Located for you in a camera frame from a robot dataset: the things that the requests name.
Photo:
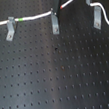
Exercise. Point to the right metal cable clip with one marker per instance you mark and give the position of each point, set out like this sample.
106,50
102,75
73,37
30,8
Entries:
97,17

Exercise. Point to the left metal cable clip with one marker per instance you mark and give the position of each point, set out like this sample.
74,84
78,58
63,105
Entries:
11,23

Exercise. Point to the metal cable clip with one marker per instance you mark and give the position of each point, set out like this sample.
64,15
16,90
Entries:
11,23
55,23
97,17

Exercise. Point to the middle metal cable clip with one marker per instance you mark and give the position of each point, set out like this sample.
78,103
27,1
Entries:
55,23

